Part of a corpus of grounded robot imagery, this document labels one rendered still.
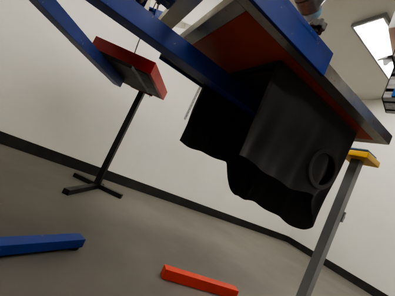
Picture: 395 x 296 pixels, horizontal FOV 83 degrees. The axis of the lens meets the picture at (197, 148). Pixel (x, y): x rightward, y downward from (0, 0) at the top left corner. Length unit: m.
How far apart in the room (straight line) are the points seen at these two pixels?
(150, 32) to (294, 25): 0.38
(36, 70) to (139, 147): 1.25
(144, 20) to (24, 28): 2.17
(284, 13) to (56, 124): 2.42
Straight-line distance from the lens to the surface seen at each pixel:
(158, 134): 2.84
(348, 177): 1.27
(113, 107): 2.72
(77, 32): 1.27
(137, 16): 0.74
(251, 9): 0.61
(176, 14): 0.83
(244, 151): 0.64
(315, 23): 0.74
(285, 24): 0.62
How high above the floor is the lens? 0.58
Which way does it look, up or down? 4 degrees up
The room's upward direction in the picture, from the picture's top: 25 degrees clockwise
